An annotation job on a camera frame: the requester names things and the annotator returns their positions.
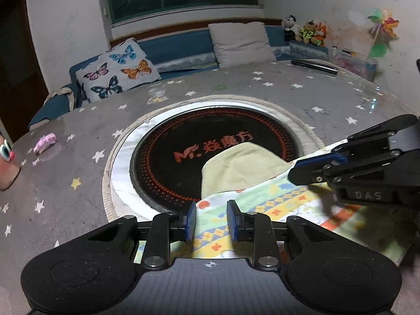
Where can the round black induction cooktop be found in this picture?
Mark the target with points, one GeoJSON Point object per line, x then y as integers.
{"type": "Point", "coordinates": [164, 157]}

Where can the pink cartoon water bottle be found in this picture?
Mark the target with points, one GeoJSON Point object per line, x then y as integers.
{"type": "Point", "coordinates": [6, 170]}

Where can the butterfly print pillow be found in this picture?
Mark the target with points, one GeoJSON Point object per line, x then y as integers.
{"type": "Point", "coordinates": [115, 72]}

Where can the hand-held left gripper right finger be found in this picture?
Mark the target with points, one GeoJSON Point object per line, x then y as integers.
{"type": "Point", "coordinates": [233, 220]}

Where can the colourful pinwheel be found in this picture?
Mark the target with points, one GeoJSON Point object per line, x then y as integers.
{"type": "Point", "coordinates": [385, 24]}

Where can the grey star-printed tablecloth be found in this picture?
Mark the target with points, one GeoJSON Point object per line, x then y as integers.
{"type": "Point", "coordinates": [82, 137]}

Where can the pink clay lump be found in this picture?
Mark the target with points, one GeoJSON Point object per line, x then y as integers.
{"type": "Point", "coordinates": [45, 142]}

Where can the patterned children's pajama top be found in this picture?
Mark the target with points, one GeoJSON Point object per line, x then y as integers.
{"type": "Point", "coordinates": [236, 167]}

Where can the black remote control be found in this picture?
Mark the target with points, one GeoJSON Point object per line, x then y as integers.
{"type": "Point", "coordinates": [313, 65]}

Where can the clear plastic storage box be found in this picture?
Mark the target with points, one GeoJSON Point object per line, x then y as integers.
{"type": "Point", "coordinates": [356, 65]}

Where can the beige tote bag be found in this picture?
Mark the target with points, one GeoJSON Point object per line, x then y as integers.
{"type": "Point", "coordinates": [59, 96]}

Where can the panda plush toy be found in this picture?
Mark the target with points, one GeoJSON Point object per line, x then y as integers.
{"type": "Point", "coordinates": [291, 28]}

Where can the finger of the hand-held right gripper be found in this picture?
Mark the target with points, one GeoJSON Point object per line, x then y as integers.
{"type": "Point", "coordinates": [370, 137]}
{"type": "Point", "coordinates": [311, 172]}

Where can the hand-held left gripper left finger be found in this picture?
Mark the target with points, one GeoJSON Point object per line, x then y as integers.
{"type": "Point", "coordinates": [190, 220]}

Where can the plain grey pillow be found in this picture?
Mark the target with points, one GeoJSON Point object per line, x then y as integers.
{"type": "Point", "coordinates": [241, 44]}

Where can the blue sofa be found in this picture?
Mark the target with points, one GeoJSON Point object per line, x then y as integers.
{"type": "Point", "coordinates": [177, 44]}

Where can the dark wooden door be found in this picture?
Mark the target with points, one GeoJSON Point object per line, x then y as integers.
{"type": "Point", "coordinates": [19, 65]}

